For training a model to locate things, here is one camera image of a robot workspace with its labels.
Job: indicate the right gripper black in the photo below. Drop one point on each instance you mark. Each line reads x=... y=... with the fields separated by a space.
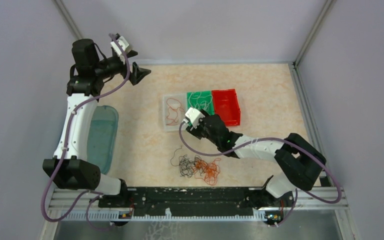
x=191 y=128

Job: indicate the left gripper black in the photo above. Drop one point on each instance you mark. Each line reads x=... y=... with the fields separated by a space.
x=135 y=77

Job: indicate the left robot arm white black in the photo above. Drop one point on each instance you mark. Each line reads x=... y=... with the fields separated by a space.
x=69 y=167

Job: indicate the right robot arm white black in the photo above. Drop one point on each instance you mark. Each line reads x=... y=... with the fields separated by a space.
x=300 y=163

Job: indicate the red plastic bin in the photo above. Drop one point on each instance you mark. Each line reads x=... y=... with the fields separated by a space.
x=226 y=105

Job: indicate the green plastic bin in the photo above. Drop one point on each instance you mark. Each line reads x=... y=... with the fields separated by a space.
x=201 y=100

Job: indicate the white plastic bin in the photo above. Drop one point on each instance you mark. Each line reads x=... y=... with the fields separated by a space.
x=174 y=107

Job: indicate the teal plastic container lid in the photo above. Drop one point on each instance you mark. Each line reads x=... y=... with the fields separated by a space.
x=102 y=137

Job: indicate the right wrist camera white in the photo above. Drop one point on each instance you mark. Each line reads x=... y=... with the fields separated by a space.
x=193 y=117

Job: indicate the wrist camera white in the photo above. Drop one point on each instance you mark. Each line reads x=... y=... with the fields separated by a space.
x=193 y=117
x=119 y=43

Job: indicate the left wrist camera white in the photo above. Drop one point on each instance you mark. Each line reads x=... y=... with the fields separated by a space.
x=119 y=43

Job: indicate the white slotted cable duct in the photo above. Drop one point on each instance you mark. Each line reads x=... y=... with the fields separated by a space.
x=121 y=216

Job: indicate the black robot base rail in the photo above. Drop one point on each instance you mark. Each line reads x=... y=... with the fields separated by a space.
x=195 y=201

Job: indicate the aluminium frame post left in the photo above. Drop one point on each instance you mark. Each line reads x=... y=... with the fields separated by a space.
x=67 y=20

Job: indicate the aluminium frame post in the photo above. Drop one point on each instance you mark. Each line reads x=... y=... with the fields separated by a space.
x=67 y=20
x=326 y=8

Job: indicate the aluminium frame post right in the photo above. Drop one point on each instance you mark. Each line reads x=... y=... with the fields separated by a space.
x=326 y=8

